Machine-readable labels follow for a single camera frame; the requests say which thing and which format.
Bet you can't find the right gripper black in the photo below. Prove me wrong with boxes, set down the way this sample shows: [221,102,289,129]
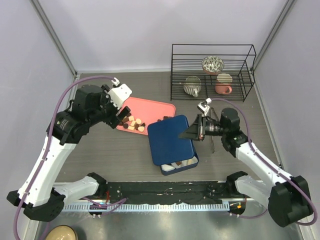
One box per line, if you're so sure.
[179,113,228,141]

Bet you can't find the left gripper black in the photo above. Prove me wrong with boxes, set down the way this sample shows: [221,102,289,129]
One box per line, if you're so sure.
[88,85,131,129]

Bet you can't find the pink plastic tray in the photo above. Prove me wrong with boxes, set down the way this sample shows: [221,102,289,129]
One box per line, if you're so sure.
[116,97,176,136]

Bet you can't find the metal tongs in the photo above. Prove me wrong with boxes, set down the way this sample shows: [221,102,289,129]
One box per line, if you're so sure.
[209,107,219,154]

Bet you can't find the dark blue box lid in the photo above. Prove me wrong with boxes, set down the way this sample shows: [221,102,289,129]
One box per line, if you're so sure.
[147,115,197,166]

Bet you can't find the dark blue box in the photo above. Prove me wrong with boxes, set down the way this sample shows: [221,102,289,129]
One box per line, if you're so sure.
[160,152,199,176]

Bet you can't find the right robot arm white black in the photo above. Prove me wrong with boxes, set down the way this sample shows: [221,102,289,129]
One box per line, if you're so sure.
[179,107,316,227]

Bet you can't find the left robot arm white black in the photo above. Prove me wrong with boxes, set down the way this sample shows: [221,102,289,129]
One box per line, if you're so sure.
[6,83,132,222]

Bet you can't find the white paper cupcake liner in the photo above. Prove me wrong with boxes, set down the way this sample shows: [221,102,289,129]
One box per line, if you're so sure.
[161,164,176,172]

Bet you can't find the striped grey mug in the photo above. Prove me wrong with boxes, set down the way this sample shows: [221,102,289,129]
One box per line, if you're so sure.
[183,76,202,98]

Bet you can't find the pink mug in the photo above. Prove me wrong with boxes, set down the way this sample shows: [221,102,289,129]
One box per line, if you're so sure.
[215,73,233,95]

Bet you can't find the patterned ceramic bowl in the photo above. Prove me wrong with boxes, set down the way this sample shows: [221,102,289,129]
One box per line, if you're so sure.
[201,55,225,75]

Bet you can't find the beige bowl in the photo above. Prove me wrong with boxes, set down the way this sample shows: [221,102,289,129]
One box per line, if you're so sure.
[45,225,78,240]

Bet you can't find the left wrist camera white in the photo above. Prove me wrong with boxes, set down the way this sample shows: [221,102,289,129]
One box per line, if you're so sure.
[107,77,132,110]

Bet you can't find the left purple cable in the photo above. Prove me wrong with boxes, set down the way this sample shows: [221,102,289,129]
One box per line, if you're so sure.
[13,75,127,240]

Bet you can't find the black wire rack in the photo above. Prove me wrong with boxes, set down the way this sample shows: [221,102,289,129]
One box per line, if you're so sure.
[170,43,257,102]

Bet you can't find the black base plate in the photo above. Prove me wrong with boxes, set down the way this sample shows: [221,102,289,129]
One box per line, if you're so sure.
[88,181,246,205]

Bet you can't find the white cable chain strip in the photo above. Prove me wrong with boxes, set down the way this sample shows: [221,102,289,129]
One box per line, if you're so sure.
[62,201,230,213]

